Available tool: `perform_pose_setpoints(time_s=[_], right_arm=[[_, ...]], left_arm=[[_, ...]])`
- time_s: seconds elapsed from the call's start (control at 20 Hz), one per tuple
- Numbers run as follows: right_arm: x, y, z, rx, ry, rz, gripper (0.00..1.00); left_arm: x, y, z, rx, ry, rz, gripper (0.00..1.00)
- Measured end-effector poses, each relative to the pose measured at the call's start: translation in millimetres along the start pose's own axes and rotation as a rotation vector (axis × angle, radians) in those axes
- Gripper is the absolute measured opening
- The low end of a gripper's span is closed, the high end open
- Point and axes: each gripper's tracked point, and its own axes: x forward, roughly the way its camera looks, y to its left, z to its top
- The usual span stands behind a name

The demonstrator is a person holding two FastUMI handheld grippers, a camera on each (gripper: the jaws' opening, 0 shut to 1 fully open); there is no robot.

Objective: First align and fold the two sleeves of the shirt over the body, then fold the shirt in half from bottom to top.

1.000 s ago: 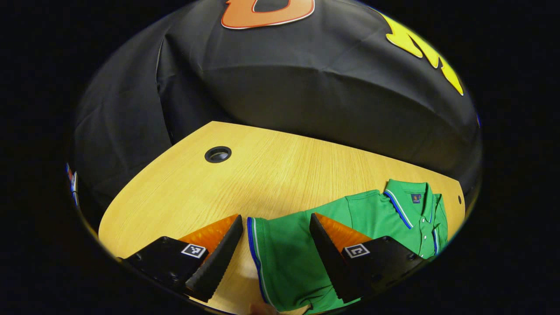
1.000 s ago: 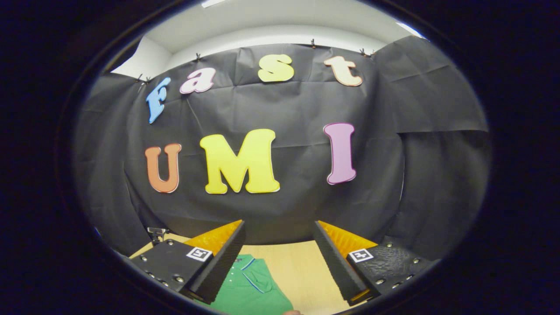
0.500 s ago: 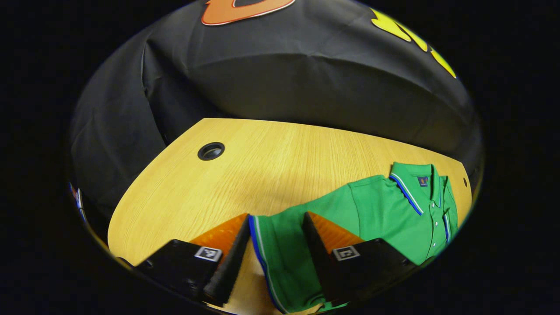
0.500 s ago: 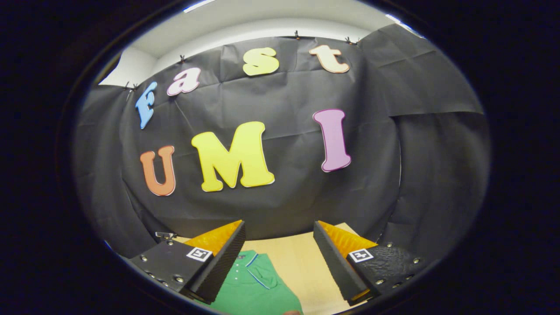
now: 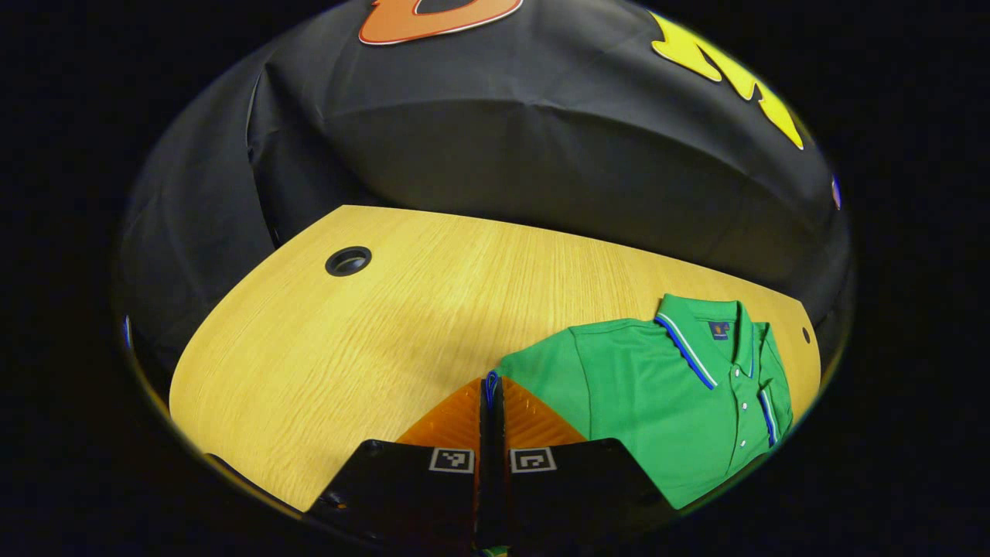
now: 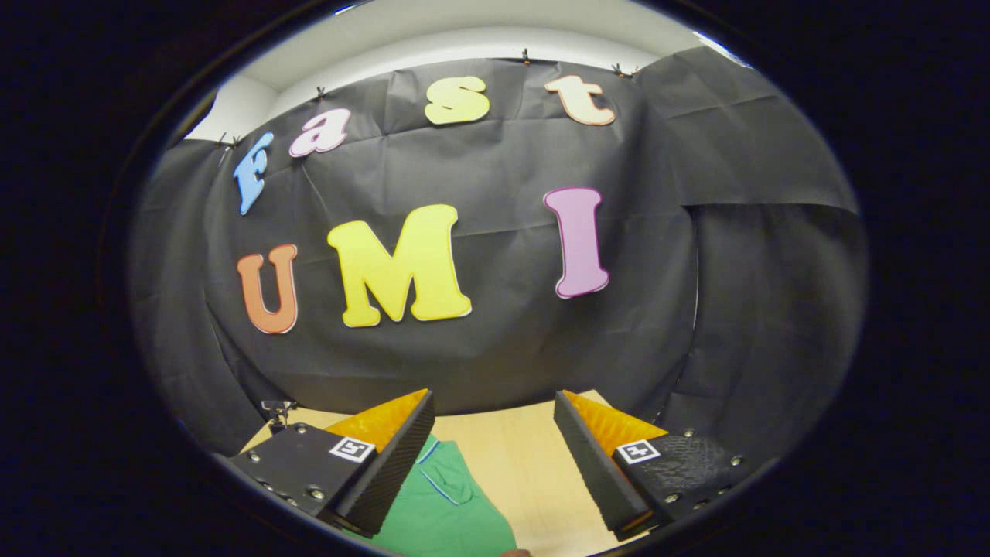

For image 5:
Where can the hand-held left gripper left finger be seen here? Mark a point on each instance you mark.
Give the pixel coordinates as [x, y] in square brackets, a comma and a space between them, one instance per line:
[402, 495]

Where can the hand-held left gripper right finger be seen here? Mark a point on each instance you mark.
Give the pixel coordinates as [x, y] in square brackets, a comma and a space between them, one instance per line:
[572, 495]

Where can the green T-shirt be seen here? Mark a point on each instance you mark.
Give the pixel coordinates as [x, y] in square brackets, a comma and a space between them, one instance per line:
[657, 402]

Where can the blue lit screen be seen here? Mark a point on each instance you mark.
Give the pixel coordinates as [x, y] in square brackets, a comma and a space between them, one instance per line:
[127, 333]

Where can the black backdrop cloth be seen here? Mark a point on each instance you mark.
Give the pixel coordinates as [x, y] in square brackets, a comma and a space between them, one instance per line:
[503, 139]

